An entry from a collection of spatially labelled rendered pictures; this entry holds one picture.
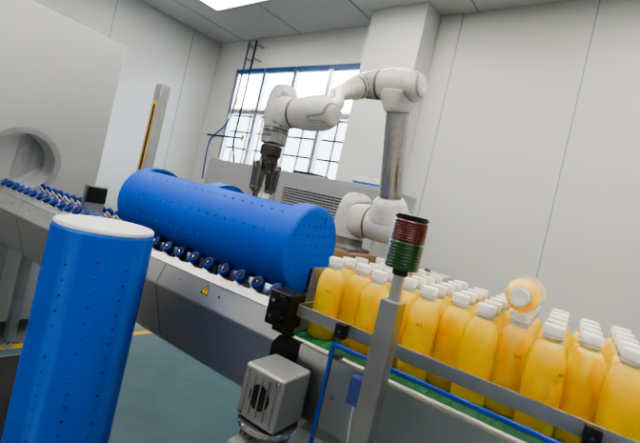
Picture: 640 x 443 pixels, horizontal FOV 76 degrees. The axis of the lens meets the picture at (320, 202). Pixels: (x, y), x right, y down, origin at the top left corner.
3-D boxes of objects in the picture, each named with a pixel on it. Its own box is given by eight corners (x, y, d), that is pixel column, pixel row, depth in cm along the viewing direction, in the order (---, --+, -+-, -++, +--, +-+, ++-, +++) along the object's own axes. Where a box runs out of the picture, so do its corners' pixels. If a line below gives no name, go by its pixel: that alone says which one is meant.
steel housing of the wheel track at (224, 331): (36, 240, 255) (49, 187, 255) (323, 394, 137) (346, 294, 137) (-20, 238, 231) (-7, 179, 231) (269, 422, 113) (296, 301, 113)
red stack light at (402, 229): (397, 238, 81) (402, 219, 81) (429, 247, 77) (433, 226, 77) (384, 237, 75) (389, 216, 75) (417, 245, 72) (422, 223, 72)
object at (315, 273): (317, 303, 132) (326, 265, 132) (323, 306, 131) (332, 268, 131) (299, 306, 124) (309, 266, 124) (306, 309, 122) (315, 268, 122)
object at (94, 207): (98, 217, 205) (105, 187, 205) (103, 219, 203) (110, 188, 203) (78, 215, 197) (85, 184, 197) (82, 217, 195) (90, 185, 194)
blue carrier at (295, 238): (169, 233, 189) (182, 173, 189) (326, 291, 142) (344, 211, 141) (109, 230, 165) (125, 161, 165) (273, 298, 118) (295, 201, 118)
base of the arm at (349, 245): (332, 243, 214) (335, 232, 214) (370, 253, 201) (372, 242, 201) (312, 240, 199) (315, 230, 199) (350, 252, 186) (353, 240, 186)
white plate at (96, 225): (164, 238, 122) (163, 243, 122) (144, 223, 145) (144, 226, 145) (54, 225, 106) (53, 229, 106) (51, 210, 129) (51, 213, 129)
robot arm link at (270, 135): (257, 125, 142) (253, 141, 142) (277, 127, 137) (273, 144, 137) (273, 131, 150) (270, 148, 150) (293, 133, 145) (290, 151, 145)
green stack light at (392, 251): (391, 263, 81) (397, 239, 81) (423, 272, 77) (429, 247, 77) (378, 264, 75) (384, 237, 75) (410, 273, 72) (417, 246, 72)
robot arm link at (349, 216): (343, 234, 210) (352, 192, 210) (373, 243, 199) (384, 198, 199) (324, 231, 197) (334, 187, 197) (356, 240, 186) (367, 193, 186)
